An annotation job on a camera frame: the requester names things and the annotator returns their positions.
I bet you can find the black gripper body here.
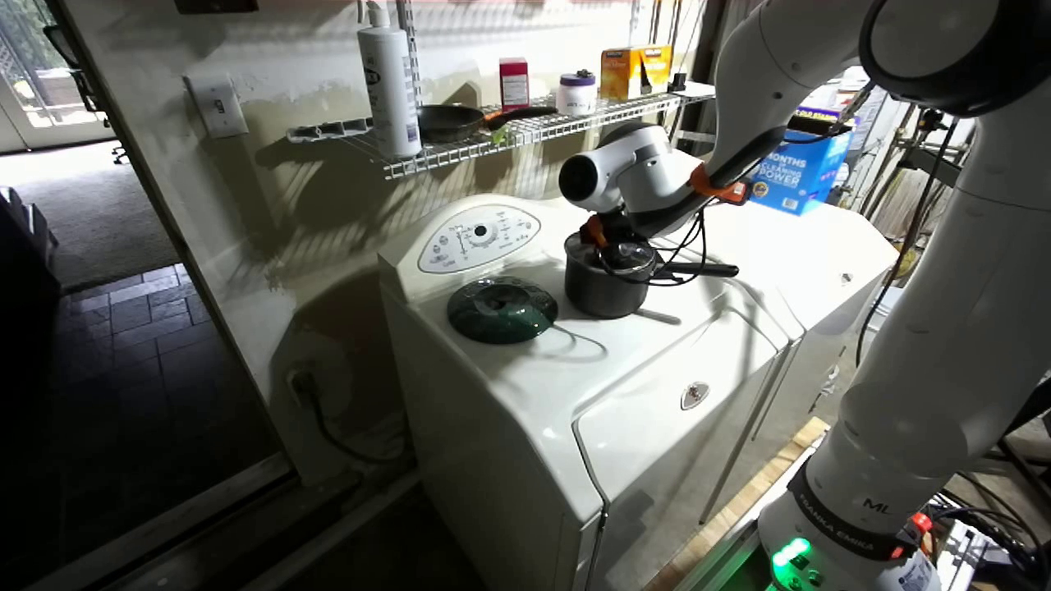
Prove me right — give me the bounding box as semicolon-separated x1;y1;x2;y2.
578;206;669;268

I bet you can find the dark green pot lid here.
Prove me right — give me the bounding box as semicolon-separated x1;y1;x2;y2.
444;275;561;347

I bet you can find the white tub purple lid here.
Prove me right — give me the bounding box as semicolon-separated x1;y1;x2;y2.
556;69;602;118

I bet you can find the yellow box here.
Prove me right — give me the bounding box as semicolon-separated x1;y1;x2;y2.
637;43;676;99
598;47;642;106

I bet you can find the pink box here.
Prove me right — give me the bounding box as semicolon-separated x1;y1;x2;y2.
494;57;535;111

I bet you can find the white dryer machine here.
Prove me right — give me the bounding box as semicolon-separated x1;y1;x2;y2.
652;194;902;527

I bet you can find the blue cleaning product box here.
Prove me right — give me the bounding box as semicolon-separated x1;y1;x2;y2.
747;127;854;215

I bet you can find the white washing machine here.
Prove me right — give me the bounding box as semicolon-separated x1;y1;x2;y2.
375;190;798;591

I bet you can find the black frying pan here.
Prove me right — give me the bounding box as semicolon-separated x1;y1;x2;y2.
418;101;491;146

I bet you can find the tall white bottle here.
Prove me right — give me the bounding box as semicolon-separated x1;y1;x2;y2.
353;0;428;164

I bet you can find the wooden floor board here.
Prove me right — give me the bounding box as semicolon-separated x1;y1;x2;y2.
642;412;835;591

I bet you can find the green glowing base light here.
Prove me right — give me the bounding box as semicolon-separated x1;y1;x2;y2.
767;536;823;591

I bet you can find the glass patio door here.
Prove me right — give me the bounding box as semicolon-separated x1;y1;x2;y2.
0;0;117;156

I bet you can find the dark grey pot black handle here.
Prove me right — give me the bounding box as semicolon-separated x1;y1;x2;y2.
561;228;692;327

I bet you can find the white wire shelf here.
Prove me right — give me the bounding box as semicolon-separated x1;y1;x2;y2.
286;82;717;183

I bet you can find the black cable white tape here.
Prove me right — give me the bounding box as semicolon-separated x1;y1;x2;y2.
851;111;959;371

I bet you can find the black power cord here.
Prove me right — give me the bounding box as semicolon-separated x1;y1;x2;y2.
293;379;415;468

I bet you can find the white wall light switch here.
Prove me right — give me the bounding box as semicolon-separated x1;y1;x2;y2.
180;69;254;142

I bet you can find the floor cable bundle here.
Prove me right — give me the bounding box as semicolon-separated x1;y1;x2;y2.
890;468;1051;591

